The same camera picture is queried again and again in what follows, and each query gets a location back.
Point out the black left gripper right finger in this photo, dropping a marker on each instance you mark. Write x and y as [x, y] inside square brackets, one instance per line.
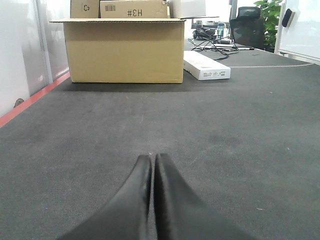
[180, 214]

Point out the large open cardboard box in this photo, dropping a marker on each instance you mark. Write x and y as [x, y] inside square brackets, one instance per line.
[124, 50]

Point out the green potted plant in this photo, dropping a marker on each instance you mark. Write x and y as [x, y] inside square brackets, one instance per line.
[270, 13]

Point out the white whiteboard panel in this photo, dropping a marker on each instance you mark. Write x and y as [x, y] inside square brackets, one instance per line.
[301, 40]

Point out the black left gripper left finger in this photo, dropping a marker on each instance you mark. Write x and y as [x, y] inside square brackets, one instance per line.
[125, 216]

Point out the cardboard box with recycle mark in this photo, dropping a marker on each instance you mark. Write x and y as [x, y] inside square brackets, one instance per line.
[85, 9]

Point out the cardboard box marked H3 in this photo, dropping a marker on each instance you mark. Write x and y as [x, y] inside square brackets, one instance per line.
[133, 9]

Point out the black office chair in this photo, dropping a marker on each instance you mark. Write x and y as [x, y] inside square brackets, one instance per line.
[248, 28]

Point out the long white carton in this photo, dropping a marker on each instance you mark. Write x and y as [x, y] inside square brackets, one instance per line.
[204, 68]

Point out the black whiteboard eraser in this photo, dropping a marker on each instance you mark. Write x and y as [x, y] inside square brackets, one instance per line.
[287, 18]

